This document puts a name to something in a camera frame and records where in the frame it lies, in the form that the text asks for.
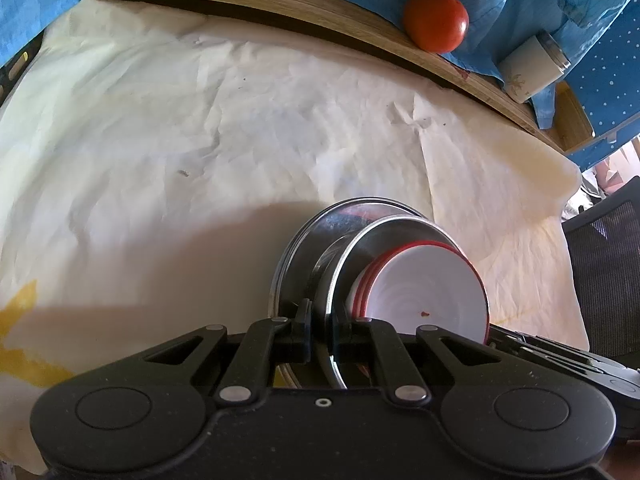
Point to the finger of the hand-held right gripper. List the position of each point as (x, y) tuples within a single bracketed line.
[(505, 340), (560, 360)]

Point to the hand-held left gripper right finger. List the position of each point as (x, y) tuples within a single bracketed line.
[(340, 340)]

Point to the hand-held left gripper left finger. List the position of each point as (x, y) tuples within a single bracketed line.
[(305, 335)]

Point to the medium steel plate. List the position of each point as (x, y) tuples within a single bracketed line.
[(327, 266)]

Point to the deep steel bowl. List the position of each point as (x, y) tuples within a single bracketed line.
[(361, 254)]

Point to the black mesh office chair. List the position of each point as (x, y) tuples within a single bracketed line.
[(607, 260)]

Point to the cream table paper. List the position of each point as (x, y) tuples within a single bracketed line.
[(200, 135)]

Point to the white thermos flask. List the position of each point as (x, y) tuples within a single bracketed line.
[(530, 70)]

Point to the blue dotted cloth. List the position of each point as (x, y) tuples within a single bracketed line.
[(607, 80)]

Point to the wooden cutting board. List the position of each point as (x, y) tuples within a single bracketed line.
[(350, 15)]

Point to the red tomato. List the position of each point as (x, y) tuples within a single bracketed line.
[(435, 22)]

